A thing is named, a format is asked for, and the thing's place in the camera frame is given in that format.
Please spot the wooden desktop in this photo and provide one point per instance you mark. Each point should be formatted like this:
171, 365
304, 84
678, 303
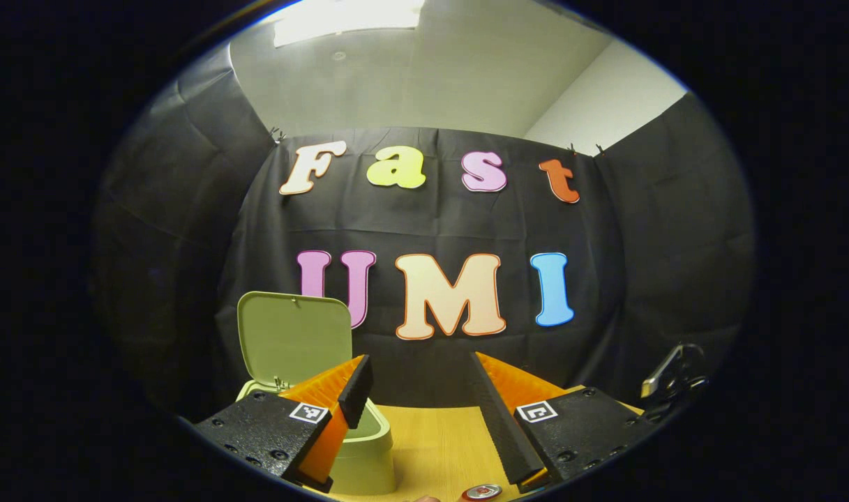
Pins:
438, 446

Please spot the black backdrop cloth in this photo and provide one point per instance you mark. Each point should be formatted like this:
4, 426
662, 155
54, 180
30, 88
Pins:
640, 244

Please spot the red pop can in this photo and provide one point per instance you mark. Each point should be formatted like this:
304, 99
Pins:
481, 492

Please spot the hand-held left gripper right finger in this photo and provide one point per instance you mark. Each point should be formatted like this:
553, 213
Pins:
508, 432

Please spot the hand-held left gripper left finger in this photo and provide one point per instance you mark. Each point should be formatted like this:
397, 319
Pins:
354, 394

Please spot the green desktop garbage bin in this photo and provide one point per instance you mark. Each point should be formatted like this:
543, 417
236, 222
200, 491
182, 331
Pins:
291, 341

